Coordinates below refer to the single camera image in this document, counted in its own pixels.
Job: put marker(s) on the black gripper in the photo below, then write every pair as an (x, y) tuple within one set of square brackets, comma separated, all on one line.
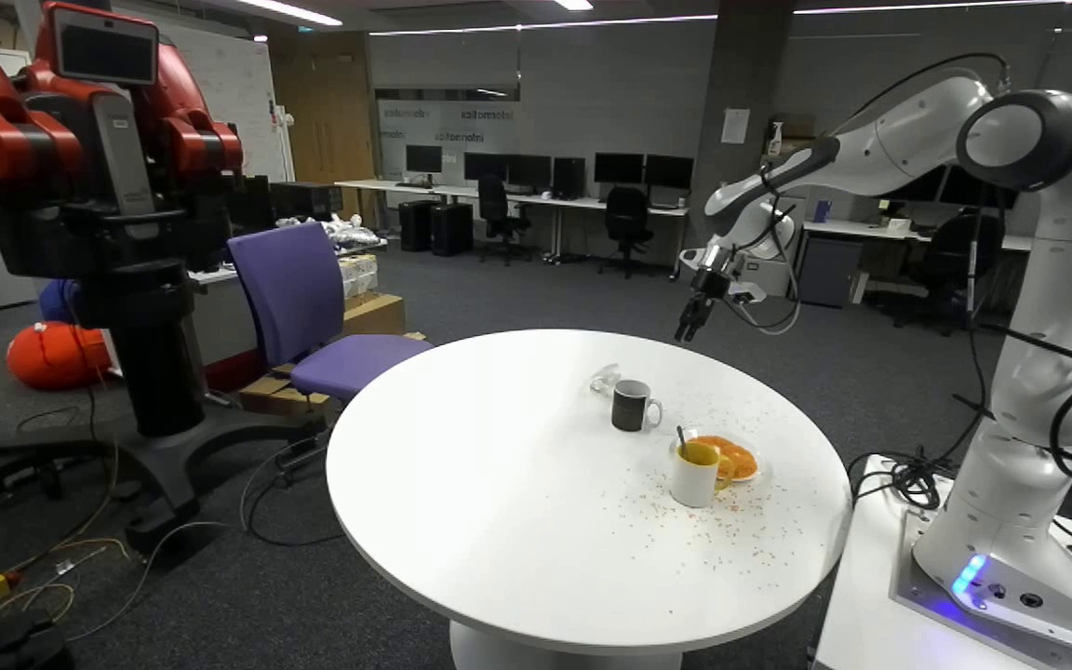
[(714, 264)]

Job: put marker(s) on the metal spoon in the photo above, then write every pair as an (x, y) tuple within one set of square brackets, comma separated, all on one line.
[(681, 435)]

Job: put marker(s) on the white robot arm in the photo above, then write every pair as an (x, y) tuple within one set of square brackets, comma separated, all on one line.
[(1057, 309)]

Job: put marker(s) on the white robot base platform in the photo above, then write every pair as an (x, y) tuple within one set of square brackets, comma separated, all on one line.
[(872, 619)]

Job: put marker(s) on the black office chair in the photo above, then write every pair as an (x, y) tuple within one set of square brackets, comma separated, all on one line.
[(626, 216), (960, 263), (501, 211)]

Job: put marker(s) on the clear plastic cup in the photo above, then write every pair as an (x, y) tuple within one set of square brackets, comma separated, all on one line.
[(603, 382)]

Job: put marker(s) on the black computer monitor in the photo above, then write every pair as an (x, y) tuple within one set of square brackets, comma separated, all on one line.
[(529, 167), (486, 163), (618, 167), (667, 172), (569, 176), (421, 157)]

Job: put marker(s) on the orange lentils heap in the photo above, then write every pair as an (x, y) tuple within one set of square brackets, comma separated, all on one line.
[(729, 460)]

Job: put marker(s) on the white bowl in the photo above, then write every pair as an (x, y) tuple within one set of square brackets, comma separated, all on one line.
[(745, 477)]

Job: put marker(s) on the white side desk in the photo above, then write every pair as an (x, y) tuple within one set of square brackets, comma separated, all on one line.
[(856, 228)]

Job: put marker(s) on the white paper notice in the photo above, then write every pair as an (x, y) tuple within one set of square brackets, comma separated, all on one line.
[(733, 124)]

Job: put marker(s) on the long office desk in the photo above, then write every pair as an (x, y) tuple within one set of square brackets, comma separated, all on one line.
[(536, 206)]

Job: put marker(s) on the cardboard box on cabinet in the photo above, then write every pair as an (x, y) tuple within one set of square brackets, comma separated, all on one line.
[(783, 132)]

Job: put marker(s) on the black computer tower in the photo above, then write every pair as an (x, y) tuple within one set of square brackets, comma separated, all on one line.
[(419, 224), (454, 228)]

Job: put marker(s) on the round white table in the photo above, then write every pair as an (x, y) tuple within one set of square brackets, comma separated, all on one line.
[(501, 497)]

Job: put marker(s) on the large cardboard box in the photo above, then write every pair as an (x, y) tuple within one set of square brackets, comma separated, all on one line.
[(373, 312)]

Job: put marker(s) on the ceiling light strip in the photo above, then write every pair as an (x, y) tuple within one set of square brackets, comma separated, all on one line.
[(295, 13), (575, 6)]

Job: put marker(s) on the white desk clutter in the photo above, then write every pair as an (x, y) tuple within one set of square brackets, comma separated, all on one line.
[(351, 232)]

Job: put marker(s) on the purple office chair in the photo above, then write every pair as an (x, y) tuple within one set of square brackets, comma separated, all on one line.
[(295, 291)]

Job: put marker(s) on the wooden door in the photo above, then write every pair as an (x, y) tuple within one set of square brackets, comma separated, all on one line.
[(330, 113)]

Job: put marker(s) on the flat cardboard box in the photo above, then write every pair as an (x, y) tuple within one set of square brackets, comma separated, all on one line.
[(278, 395)]

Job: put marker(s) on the white whiteboard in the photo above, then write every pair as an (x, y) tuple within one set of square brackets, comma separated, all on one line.
[(238, 99)]

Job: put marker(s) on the blue ball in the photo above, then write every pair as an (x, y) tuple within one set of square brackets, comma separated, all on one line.
[(55, 297)]

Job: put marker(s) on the orange beanbag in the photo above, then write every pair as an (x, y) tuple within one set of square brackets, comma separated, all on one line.
[(53, 353)]

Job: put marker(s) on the red humanoid robot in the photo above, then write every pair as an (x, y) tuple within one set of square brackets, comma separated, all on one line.
[(16, 135)]

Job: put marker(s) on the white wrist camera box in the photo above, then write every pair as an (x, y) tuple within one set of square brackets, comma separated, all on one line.
[(745, 291)]

